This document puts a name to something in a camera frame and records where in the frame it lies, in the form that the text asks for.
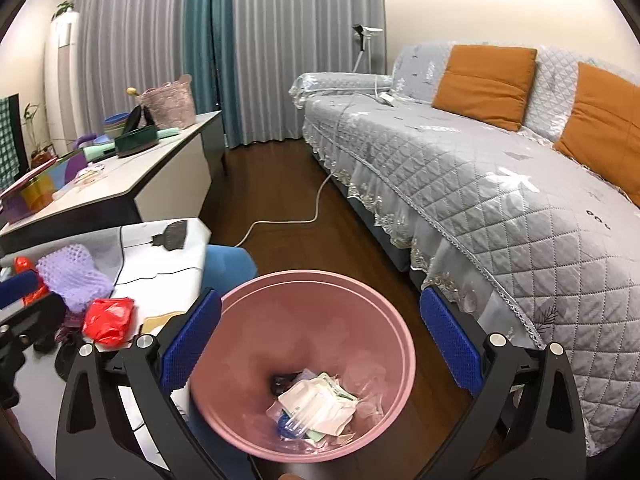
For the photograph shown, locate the black oval lid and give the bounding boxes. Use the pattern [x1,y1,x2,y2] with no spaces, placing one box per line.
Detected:
[122,105,156,133]

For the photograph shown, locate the teal curtain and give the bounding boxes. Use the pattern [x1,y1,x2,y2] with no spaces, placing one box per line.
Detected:
[185,0,253,148]

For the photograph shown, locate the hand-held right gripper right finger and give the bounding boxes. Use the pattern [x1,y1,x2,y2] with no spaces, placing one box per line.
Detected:
[419,285,588,480]

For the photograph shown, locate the white standing air conditioner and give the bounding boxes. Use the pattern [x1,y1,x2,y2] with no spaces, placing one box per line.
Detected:
[44,10,81,153]

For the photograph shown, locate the bamboo plant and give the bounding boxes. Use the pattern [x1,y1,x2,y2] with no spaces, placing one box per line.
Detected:
[22,102,53,161]

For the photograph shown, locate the white top side desk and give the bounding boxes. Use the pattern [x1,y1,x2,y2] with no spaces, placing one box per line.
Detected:
[0,110,226,256]

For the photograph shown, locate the stack of coloured bowls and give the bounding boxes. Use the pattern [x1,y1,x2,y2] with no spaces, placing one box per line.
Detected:
[103,112,132,138]

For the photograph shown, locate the colourful box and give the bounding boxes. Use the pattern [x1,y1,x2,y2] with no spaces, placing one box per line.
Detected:
[0,156,86,223]

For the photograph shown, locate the white paper bag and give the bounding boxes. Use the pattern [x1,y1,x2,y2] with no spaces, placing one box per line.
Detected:
[277,377,358,436]

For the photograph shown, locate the wrappers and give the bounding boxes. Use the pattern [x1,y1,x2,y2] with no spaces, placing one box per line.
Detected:
[56,311,86,343]

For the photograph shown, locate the green checked cloth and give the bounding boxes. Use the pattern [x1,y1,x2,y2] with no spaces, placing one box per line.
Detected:
[0,95,21,188]

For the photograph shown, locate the black television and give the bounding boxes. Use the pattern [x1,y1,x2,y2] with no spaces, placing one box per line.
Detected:
[0,92,28,188]

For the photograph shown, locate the black plastic bag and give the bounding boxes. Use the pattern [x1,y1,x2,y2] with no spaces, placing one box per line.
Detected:
[270,372,303,396]

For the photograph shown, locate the dark green box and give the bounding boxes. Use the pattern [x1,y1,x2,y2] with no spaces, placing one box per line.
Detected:
[115,125,160,157]

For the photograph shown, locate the clear plastic wrap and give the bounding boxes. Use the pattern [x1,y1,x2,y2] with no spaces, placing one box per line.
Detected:
[345,365,391,436]

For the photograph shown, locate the grey curtain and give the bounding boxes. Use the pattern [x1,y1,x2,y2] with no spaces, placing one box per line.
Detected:
[72,0,193,133]
[232,0,386,146]

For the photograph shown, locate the blue plastic bag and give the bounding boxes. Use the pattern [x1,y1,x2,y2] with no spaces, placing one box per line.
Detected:
[277,410,302,439]

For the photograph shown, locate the pink plastic bin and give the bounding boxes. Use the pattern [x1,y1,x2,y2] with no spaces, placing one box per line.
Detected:
[190,270,417,461]

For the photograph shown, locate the grey quilted sofa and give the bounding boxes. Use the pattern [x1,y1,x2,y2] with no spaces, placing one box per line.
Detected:
[290,42,640,456]

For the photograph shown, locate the red plastic bag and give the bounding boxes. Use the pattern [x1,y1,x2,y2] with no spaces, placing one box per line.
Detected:
[14,256,51,306]
[81,297,136,348]

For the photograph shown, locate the blue cloth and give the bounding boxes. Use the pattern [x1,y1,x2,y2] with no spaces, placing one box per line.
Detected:
[170,245,261,480]

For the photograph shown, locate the purple foam net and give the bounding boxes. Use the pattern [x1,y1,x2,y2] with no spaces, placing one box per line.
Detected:
[36,244,116,313]

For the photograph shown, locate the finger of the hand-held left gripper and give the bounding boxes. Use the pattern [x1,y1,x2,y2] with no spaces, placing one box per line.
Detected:
[0,270,42,309]
[0,292,67,353]

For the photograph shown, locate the white cable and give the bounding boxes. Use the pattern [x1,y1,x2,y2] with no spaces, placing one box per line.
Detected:
[235,72,396,248]

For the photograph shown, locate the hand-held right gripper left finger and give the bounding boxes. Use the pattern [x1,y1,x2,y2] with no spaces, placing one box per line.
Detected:
[55,287,223,480]

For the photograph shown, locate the pink lace basket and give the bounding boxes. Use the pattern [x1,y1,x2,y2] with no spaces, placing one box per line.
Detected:
[136,75,197,131]

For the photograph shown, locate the green plastic package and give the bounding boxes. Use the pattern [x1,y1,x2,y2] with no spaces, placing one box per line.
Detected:
[305,371,352,402]

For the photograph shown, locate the orange cushion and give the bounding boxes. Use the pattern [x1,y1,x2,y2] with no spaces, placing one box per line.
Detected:
[432,44,538,131]
[554,61,640,193]

